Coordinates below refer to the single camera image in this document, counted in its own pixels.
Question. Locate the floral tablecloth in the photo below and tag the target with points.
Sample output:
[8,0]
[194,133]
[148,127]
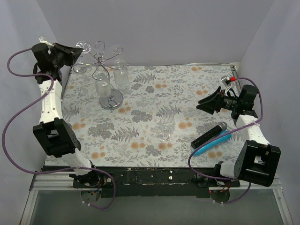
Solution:
[129,136]

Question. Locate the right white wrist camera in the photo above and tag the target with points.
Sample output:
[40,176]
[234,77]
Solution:
[227,82]

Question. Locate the black table front rail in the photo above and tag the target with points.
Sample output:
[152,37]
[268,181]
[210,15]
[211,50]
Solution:
[163,181]

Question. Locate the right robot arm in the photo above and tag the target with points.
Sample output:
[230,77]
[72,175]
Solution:
[258,160]

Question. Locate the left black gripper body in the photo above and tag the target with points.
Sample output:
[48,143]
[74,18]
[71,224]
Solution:
[66,55]

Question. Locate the chrome wine glass rack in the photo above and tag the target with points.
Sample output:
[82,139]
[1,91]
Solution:
[109,97]

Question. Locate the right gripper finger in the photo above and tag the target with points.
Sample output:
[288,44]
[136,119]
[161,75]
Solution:
[209,107]
[215,96]

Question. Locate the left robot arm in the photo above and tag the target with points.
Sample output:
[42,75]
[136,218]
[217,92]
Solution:
[54,135]

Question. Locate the patterned tumbler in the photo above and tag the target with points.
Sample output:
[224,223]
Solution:
[102,84]
[120,73]

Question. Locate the black microphone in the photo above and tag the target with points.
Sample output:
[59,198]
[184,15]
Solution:
[215,131]

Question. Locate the blue toy microphone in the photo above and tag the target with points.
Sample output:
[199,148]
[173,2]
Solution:
[214,143]

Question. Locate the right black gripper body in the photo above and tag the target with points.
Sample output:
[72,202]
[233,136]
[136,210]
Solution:
[219,102]

